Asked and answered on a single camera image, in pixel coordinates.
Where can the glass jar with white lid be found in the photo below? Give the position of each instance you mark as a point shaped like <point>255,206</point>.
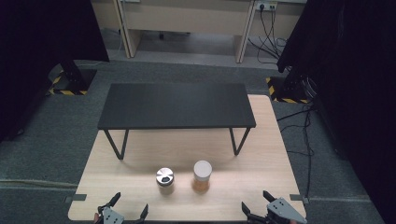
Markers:
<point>202,170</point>

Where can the white wall power outlet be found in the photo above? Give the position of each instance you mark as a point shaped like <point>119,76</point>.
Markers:
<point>266,5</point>

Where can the glass jar with metal lid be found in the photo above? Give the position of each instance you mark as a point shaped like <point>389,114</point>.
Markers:
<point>165,176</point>

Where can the grey tape strip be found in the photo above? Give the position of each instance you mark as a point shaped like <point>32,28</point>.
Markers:
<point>298,197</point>
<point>76,198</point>

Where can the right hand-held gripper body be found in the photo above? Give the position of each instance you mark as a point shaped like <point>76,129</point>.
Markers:
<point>285,211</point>

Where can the black metal shelf riser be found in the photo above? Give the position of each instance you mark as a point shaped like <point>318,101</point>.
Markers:
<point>174,105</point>

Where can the beige office desk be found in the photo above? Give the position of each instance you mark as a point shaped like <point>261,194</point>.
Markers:
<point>186,18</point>

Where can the black stand base, hazard tape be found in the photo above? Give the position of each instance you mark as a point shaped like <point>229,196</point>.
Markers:
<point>72,81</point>
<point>288,90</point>

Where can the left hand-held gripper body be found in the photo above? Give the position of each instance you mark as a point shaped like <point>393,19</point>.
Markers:
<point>111,216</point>

